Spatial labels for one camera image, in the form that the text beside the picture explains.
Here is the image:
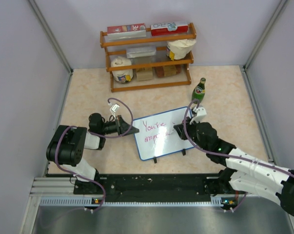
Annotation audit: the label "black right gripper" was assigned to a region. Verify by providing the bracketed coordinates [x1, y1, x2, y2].
[175, 116, 209, 152]

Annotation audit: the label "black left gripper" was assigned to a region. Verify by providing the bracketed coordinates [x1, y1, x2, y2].
[99, 114, 138, 136]

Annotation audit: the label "blue framed whiteboard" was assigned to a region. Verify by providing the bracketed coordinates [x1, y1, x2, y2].
[133, 107, 193, 161]

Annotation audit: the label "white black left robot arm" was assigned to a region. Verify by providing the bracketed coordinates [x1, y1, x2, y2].
[46, 113, 139, 194]

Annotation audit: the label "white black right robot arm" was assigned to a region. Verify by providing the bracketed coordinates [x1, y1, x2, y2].
[174, 122, 294, 216]

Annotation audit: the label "green glass Perrier bottle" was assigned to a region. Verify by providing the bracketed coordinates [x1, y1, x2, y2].
[192, 78, 206, 102]

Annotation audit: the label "white flour bag left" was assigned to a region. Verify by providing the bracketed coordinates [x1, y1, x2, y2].
[110, 56, 134, 85]

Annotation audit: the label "white flour bag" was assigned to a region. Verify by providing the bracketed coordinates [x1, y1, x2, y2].
[166, 39, 196, 60]
[110, 56, 134, 85]

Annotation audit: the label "brown brick-pattern box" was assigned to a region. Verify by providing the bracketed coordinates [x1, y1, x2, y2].
[155, 65, 181, 78]

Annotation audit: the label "orange wooden shelf rack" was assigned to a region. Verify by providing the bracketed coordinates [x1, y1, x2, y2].
[100, 22, 196, 92]

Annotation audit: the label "clear plastic container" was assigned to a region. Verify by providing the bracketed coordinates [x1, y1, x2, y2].
[126, 46, 157, 64]

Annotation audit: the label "white flour bag right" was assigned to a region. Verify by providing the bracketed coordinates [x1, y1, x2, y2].
[166, 39, 196, 60]

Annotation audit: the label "red foil roll box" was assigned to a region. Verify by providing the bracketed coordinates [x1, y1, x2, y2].
[107, 23, 147, 40]

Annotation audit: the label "red white wrap box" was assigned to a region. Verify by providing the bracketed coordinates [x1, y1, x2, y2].
[150, 21, 189, 36]

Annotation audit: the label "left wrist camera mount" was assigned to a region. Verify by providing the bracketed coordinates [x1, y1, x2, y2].
[109, 103, 120, 117]

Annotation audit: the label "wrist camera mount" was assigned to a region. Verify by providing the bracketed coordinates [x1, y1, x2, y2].
[190, 105, 207, 125]
[109, 103, 120, 117]

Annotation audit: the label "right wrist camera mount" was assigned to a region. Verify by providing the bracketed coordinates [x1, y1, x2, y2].
[190, 105, 207, 125]

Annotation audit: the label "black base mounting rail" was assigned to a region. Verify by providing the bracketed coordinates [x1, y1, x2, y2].
[73, 174, 237, 203]

